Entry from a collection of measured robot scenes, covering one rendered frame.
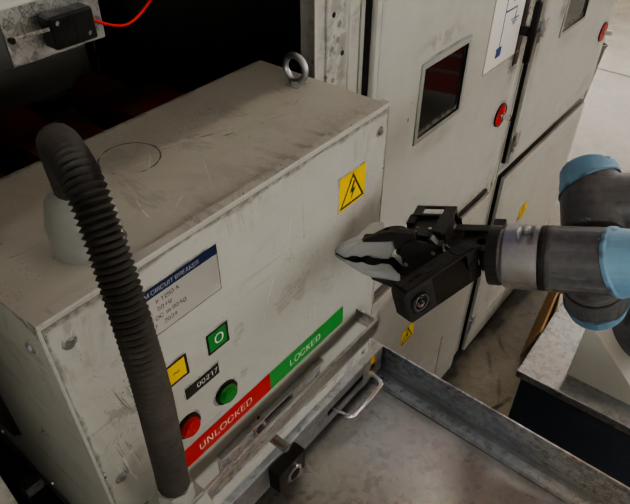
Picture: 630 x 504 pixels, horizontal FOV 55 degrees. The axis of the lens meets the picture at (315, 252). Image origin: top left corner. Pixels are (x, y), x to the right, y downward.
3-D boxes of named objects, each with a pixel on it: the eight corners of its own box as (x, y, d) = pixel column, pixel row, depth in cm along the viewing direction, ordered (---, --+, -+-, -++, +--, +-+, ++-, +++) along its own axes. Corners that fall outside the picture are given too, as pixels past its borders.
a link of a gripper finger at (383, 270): (353, 250, 86) (416, 254, 81) (337, 276, 82) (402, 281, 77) (348, 231, 84) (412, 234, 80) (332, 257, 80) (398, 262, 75)
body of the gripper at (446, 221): (420, 250, 83) (511, 256, 77) (400, 290, 77) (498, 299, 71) (412, 203, 79) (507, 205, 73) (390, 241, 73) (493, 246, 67)
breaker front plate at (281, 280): (372, 360, 106) (395, 109, 75) (154, 590, 77) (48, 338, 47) (366, 356, 107) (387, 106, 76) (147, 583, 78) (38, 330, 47)
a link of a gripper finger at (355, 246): (349, 232, 84) (412, 235, 80) (332, 257, 80) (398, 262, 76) (344, 213, 82) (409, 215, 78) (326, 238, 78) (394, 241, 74)
